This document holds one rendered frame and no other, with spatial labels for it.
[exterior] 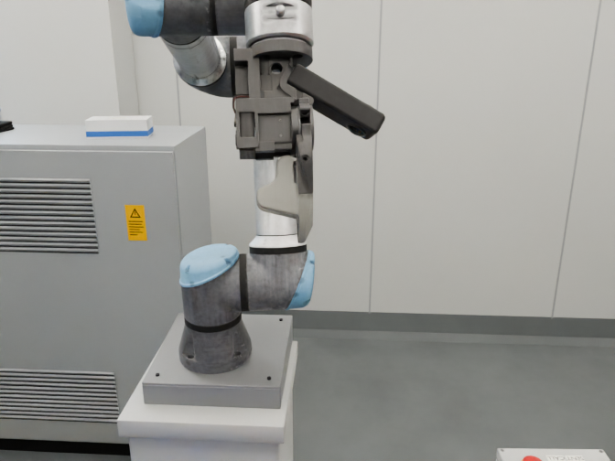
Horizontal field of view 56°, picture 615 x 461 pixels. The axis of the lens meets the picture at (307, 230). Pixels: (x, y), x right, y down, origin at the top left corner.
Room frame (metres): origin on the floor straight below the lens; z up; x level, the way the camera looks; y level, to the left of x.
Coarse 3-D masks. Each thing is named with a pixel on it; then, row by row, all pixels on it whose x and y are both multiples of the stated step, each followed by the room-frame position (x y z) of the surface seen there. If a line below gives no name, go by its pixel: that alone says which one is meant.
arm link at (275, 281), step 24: (264, 168) 1.08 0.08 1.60; (264, 216) 1.06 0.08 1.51; (264, 240) 1.05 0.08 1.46; (288, 240) 1.05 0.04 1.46; (264, 264) 1.02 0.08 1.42; (288, 264) 1.02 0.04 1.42; (312, 264) 1.04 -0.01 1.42; (264, 288) 1.01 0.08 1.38; (288, 288) 1.01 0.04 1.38; (312, 288) 1.02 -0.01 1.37
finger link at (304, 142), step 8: (304, 120) 0.61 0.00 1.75; (304, 128) 0.59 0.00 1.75; (296, 136) 0.59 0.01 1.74; (304, 136) 0.59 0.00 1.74; (296, 144) 0.60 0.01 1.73; (304, 144) 0.58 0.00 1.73; (296, 152) 0.60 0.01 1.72; (304, 152) 0.58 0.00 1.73; (312, 152) 0.58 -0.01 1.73; (312, 160) 0.58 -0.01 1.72; (304, 168) 0.57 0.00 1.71; (312, 168) 0.58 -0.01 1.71; (304, 176) 0.58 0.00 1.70; (312, 176) 0.58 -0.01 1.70; (304, 184) 0.58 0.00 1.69; (312, 184) 0.58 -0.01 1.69; (304, 192) 0.57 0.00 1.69
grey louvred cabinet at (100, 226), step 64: (64, 128) 2.56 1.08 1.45; (192, 128) 2.56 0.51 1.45; (0, 192) 2.16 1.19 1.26; (64, 192) 2.14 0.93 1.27; (128, 192) 2.13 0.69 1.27; (192, 192) 2.34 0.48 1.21; (0, 256) 2.16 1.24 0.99; (64, 256) 2.14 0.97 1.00; (128, 256) 2.13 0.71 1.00; (0, 320) 2.16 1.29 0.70; (64, 320) 2.15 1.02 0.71; (128, 320) 2.13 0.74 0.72; (0, 384) 2.17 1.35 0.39; (64, 384) 2.14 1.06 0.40; (128, 384) 2.13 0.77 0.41; (0, 448) 2.21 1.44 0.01; (64, 448) 2.19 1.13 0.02; (128, 448) 2.17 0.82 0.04
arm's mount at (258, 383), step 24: (168, 336) 1.13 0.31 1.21; (264, 336) 1.12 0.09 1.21; (288, 336) 1.12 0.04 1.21; (168, 360) 1.03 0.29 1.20; (264, 360) 1.03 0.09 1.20; (288, 360) 1.11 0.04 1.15; (144, 384) 0.96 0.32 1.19; (168, 384) 0.96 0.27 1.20; (192, 384) 0.95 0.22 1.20; (216, 384) 0.95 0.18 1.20; (240, 384) 0.95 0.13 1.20; (264, 384) 0.95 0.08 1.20; (264, 408) 0.95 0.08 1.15
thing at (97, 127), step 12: (96, 120) 2.28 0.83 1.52; (108, 120) 2.29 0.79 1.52; (120, 120) 2.29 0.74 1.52; (132, 120) 2.29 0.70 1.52; (144, 120) 2.30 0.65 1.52; (96, 132) 2.28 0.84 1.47; (108, 132) 2.29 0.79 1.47; (120, 132) 2.29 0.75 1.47; (132, 132) 2.29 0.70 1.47; (144, 132) 2.30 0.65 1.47
